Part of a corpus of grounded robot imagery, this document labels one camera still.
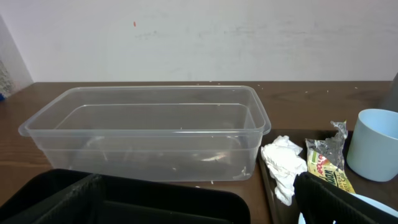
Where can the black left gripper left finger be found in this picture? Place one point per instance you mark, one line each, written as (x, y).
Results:
(66, 196)

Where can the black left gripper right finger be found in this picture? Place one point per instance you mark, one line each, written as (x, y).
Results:
(322, 202)

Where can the yellow snack wrapper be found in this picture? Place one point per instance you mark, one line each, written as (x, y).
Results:
(325, 158)

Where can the white tissue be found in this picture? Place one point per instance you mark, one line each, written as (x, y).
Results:
(284, 164)

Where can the light blue rice bowl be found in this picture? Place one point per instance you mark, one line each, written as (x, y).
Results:
(370, 201)

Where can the light blue cup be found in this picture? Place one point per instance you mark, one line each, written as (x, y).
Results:
(372, 152)

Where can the brown serving tray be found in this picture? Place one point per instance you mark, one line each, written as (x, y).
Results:
(384, 192)

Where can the clear plastic bin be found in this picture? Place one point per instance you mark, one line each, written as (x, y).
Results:
(157, 133)

